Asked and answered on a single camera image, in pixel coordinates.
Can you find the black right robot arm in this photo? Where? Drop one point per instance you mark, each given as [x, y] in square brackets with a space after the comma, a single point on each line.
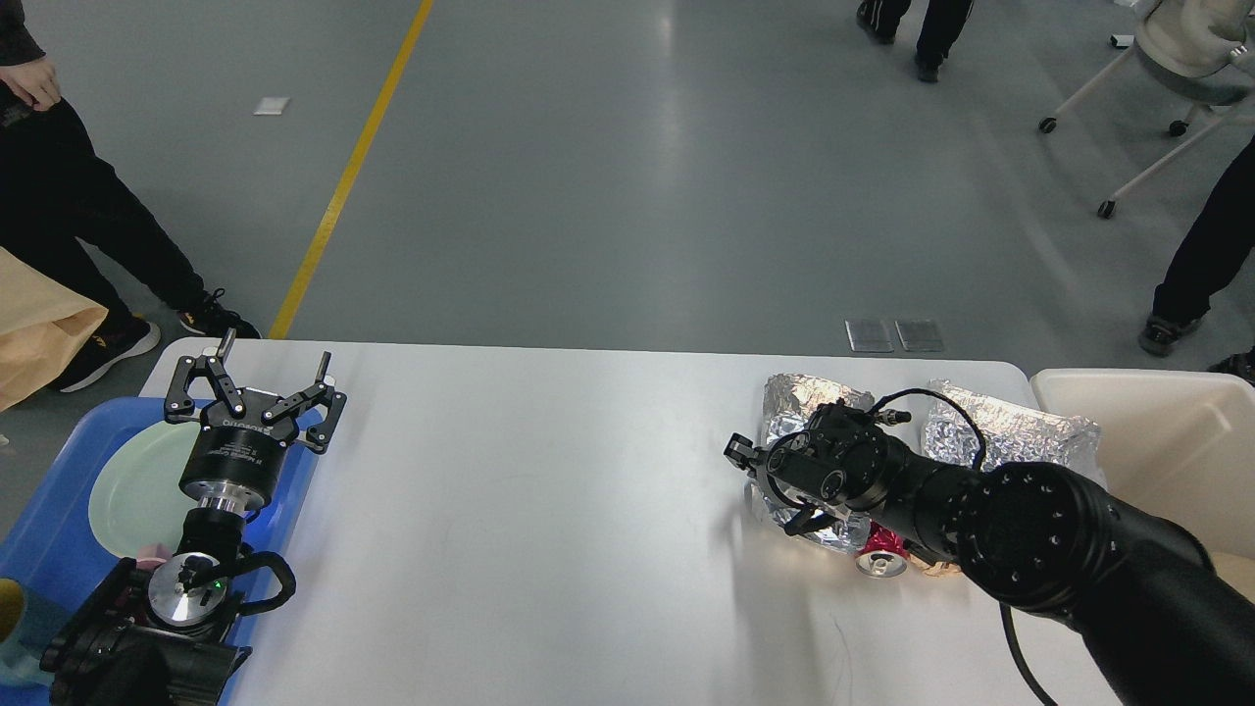
[1142, 592]

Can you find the blue plastic tray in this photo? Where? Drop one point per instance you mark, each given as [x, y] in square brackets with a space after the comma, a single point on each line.
[53, 550]

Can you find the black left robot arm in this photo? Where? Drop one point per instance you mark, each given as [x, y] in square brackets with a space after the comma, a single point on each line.
[158, 636]

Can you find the beige plastic bin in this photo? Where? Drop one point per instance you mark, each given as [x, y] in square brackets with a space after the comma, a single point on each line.
[1179, 446]

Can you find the floor plate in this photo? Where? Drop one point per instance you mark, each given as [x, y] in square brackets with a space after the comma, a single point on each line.
[920, 335]
[869, 336]

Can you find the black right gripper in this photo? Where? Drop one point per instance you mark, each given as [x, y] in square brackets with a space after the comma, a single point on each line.
[776, 468]

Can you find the brown paper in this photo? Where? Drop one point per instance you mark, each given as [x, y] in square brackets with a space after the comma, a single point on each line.
[937, 569]

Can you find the foil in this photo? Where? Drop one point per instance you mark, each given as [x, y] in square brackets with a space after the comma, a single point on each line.
[1013, 433]
[790, 400]

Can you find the floor plate left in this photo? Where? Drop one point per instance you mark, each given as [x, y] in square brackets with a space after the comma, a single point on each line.
[869, 336]

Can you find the person bare hand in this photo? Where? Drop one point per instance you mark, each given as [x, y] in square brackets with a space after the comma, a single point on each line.
[34, 83]

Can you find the floor plate right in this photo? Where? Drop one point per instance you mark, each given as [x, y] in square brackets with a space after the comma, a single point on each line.
[920, 335]

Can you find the dark teal mug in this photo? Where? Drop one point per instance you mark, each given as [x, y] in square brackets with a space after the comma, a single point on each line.
[29, 622]

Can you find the person in black left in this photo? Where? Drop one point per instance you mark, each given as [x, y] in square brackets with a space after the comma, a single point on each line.
[59, 196]

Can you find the paper bag held by person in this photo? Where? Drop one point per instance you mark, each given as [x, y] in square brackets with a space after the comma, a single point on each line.
[43, 326]

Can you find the person leg far right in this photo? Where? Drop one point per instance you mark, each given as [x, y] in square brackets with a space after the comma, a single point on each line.
[1209, 257]

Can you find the pink ribbed mug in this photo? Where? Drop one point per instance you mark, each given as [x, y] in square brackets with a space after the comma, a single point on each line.
[152, 556]

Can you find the light green plate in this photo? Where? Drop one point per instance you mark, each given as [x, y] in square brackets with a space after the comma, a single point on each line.
[137, 500]

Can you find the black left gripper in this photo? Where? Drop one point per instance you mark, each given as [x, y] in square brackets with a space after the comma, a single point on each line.
[235, 456]

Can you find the crushed red can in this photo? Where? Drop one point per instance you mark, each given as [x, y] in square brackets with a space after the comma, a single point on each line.
[884, 554]

